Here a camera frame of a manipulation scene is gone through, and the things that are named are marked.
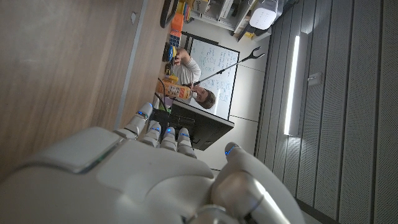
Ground whiteboard with black frame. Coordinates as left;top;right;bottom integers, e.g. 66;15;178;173
182;30;241;121

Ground person in white shirt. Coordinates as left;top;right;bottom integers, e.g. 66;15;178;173
172;46;217;110

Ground white perforated device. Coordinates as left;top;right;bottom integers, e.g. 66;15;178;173
248;0;279;31

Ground black computer monitor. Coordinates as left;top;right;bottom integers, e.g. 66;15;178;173
152;101;236;152

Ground orange juice bottle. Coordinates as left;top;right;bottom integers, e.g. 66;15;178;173
155;81;198;100

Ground black reacher grabber stick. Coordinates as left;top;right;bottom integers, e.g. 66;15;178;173
186;45;266;88

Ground grey tape line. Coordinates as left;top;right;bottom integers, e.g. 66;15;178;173
113;0;149;130

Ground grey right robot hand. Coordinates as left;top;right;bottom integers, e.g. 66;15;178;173
0;102;307;224

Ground small white ceiling sensor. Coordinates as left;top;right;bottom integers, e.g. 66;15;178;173
307;72;323;86

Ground long ceiling light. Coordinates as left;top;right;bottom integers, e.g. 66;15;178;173
283;34;301;136

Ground Rubik's cube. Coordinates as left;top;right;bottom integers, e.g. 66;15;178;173
169;33;182;49

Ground white shelf unit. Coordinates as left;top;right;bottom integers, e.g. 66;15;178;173
188;0;261;42

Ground orange cube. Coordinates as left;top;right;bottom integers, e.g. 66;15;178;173
170;12;185;32

